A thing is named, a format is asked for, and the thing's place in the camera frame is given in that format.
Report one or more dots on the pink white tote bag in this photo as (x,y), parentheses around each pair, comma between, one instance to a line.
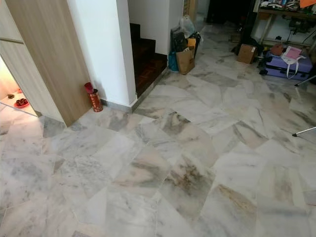
(292,53)

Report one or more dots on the small brown handbag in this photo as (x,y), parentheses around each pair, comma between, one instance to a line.
(276,49)

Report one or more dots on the black bag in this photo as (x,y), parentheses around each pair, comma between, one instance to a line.
(178,42)

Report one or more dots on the dark wooden staircase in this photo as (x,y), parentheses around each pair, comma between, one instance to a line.
(145,66)

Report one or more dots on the purple suitcase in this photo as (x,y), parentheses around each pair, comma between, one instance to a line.
(276,66)

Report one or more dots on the red cylinder tin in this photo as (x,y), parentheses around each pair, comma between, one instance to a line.
(96,101)

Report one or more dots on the thin metal pole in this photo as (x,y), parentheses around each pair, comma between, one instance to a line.
(306,80)
(303,132)

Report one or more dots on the white plastic bag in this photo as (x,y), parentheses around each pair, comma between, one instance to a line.
(187,24)

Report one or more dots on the brown paper bag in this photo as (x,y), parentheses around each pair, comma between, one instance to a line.
(185,61)

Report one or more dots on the cluttered wooden table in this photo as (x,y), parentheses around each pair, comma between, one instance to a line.
(284,14)

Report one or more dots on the small cardboard box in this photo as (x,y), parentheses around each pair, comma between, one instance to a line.
(246,53)

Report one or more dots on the blue bag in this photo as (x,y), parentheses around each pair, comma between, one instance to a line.
(173,62)

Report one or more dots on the red plate with food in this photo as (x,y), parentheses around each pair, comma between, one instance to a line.
(21,104)

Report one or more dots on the wood-grain cabinet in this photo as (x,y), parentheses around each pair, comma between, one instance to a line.
(44,54)

